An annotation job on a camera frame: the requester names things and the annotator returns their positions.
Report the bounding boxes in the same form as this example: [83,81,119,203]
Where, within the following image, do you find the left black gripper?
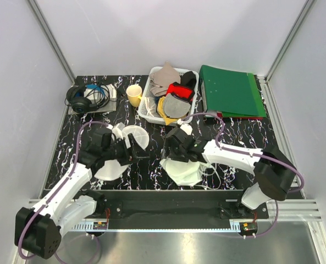
[103,134,149,166]

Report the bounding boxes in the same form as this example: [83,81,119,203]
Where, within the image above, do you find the white mesh laundry bag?
[94,123,150,181]

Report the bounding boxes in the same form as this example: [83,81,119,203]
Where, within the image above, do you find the white bra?
[160,158,222,190]

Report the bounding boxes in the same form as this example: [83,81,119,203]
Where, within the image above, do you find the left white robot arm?
[14,125,150,259]

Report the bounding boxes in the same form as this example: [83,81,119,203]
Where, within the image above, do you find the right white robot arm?
[160,127,296,218]

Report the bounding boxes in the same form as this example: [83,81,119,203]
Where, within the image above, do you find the white plastic laundry basket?
[137,66,199,127]

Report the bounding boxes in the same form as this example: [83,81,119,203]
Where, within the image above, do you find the yellow garment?
[157,97,187,125]

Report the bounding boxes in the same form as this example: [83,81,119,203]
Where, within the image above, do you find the red and black garment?
[166,82,195,102]

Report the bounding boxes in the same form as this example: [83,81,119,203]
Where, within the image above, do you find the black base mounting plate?
[102,190,269,232]

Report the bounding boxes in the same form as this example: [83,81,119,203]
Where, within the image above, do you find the yellow mug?
[126,85,142,107]

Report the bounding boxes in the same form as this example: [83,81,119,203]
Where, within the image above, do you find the beige garment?
[150,62,181,97]

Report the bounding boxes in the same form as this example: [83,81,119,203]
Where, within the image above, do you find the silver tray with items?
[67,83,118,115]

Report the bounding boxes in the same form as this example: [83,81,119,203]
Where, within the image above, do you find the black headphones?
[64,82,110,113]

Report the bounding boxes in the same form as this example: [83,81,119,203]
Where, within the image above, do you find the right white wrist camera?
[177,119,192,135]

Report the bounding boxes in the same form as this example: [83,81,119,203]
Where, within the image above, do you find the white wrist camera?
[177,119,192,135]
[107,122,125,139]

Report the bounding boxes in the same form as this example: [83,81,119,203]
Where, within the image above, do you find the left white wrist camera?
[107,122,125,139]

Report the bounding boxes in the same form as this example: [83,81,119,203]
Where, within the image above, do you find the green ring binder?
[199,65,267,119]

